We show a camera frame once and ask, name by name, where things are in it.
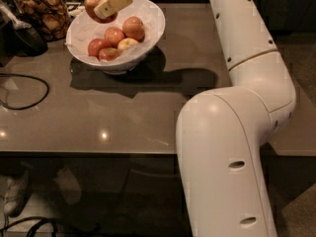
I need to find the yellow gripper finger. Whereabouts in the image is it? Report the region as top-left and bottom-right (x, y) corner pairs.
(94, 0), (133, 19)

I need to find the large top red apple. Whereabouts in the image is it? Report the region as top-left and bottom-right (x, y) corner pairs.
(84, 0), (118, 24)

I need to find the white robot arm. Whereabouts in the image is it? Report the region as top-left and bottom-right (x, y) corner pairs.
(176, 0), (296, 237)

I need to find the red apple back right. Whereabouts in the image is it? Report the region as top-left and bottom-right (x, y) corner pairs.
(122, 16), (145, 40)

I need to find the red apple hidden middle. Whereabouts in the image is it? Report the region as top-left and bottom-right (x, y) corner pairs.
(104, 27), (125, 47)

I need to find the yellowish apple middle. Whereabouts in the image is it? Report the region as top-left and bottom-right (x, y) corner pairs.
(118, 38), (138, 52)

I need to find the white bowl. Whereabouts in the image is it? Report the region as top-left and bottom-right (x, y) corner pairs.
(64, 0), (167, 76)

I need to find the white paper bowl liner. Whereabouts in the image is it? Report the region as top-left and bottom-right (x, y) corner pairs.
(64, 0), (166, 64)

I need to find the red apple left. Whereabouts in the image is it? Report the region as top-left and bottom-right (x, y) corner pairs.
(88, 39), (112, 57)

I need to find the red apple front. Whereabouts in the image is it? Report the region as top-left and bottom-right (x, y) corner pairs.
(99, 47), (120, 61)

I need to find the glass jar of chips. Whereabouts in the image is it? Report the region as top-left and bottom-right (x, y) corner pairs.
(14, 0), (70, 41)

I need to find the black round appliance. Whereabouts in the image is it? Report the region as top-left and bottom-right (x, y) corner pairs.
(14, 28), (48, 56)

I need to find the black cable on table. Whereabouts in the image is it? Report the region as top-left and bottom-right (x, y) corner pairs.
(0, 72), (50, 111)

